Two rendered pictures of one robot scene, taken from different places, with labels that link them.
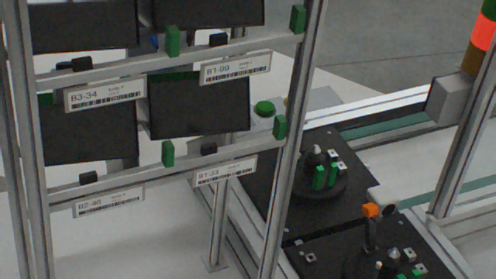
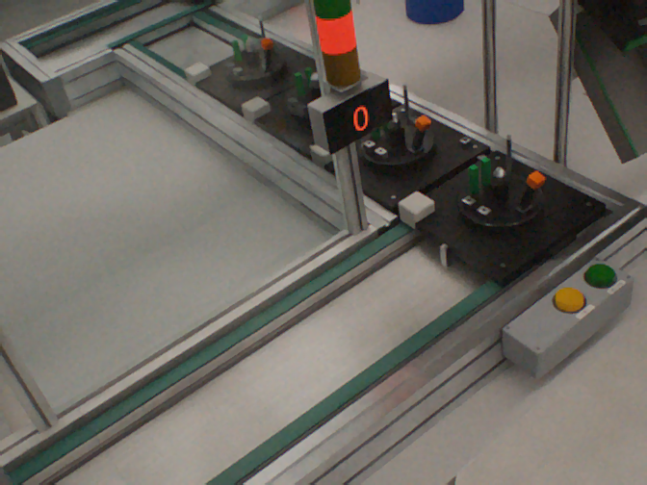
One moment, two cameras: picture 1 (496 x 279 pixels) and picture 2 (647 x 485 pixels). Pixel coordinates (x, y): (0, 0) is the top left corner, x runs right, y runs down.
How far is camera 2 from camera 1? 2.10 m
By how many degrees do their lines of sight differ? 98
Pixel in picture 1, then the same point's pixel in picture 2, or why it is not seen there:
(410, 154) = (397, 326)
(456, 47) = not seen: outside the picture
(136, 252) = (632, 179)
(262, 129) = (585, 252)
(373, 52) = not seen: outside the picture
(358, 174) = (449, 228)
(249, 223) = (534, 160)
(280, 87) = (634, 443)
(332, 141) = (493, 256)
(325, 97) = (533, 328)
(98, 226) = not seen: outside the picture
